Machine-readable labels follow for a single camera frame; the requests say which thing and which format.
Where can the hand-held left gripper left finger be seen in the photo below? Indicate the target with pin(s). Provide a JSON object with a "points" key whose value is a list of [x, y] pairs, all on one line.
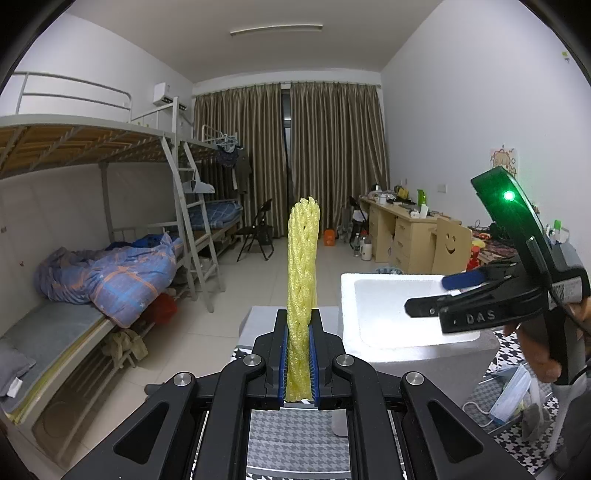
{"points": [[282, 350]]}

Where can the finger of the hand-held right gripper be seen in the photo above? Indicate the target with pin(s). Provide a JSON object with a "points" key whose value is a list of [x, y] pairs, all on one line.
{"points": [[464, 280], [480, 316]]}

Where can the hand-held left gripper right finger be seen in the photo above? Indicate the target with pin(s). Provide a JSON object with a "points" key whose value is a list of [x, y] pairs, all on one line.
{"points": [[315, 350]]}

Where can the yellow foam fruit net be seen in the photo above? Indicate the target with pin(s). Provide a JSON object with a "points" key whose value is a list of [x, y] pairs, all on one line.
{"points": [[302, 277]]}

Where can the white foam box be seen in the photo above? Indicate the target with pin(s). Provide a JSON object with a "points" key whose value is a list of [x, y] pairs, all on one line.
{"points": [[397, 318]]}

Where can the person's right hand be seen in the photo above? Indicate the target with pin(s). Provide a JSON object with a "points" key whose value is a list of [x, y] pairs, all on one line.
{"points": [[535, 355]]}

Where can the red plastic stool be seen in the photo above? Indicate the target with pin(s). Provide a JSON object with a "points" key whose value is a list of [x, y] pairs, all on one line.
{"points": [[473, 258]]}

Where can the wooden smiley chair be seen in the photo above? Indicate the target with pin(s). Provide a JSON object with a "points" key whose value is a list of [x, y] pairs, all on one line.
{"points": [[450, 244]]}

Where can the green white box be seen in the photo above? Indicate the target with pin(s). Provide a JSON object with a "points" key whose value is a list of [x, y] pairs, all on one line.
{"points": [[558, 226]]}

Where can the blue trash bin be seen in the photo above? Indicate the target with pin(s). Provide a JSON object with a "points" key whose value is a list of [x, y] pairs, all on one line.
{"points": [[388, 270]]}

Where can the light wooden desk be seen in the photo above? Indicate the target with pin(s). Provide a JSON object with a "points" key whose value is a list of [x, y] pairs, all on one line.
{"points": [[401, 230]]}

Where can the blue face mask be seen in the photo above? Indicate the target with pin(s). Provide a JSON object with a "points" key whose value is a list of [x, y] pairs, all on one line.
{"points": [[510, 397]]}

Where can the houndstooth table mat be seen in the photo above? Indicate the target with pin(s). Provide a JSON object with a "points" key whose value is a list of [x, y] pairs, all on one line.
{"points": [[286, 443]]}

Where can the green desk stand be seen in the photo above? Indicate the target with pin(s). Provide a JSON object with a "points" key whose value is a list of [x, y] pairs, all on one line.
{"points": [[421, 197]]}

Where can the white thermos jug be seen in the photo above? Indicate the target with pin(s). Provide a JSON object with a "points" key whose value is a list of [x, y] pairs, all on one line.
{"points": [[366, 251]]}

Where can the orange container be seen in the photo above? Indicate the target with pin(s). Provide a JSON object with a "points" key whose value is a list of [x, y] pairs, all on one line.
{"points": [[328, 238]]}

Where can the black folding chair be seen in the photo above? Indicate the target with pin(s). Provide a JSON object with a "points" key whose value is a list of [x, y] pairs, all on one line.
{"points": [[261, 233]]}

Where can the red bag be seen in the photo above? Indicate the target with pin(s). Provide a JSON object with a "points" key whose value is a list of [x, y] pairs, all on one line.
{"points": [[164, 309]]}

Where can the blue plaid bedding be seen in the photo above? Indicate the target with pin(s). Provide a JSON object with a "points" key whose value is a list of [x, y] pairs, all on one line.
{"points": [[219, 214]]}

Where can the beige cloth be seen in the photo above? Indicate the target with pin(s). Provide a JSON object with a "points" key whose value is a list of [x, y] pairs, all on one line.
{"points": [[124, 348]]}

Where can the brown curtain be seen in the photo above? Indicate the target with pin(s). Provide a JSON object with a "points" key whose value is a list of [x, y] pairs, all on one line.
{"points": [[254, 152], [341, 152]]}

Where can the blue plaid blanket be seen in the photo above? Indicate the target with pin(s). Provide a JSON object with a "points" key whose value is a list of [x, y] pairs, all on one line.
{"points": [[115, 277]]}

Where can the hanging dark clothes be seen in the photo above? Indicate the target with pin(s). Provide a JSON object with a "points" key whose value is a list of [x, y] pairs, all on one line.
{"points": [[235, 168]]}

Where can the small metal bunk bed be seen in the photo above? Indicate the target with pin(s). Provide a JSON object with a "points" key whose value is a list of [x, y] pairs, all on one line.
{"points": [[207, 147]]}

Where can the grey mattress pad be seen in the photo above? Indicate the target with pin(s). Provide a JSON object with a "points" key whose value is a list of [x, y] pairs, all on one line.
{"points": [[51, 327]]}

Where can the white air conditioner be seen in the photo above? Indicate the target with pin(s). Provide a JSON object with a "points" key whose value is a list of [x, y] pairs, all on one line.
{"points": [[164, 94]]}

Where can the ceiling tube light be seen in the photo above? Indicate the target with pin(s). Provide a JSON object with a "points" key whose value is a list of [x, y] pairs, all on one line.
{"points": [[277, 30]]}

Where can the large metal bunk bed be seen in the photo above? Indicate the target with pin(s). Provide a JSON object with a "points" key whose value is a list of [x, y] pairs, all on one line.
{"points": [[69, 138]]}

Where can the cartoon wall poster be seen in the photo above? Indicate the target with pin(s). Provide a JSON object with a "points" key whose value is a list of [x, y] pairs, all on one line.
{"points": [[502, 161]]}

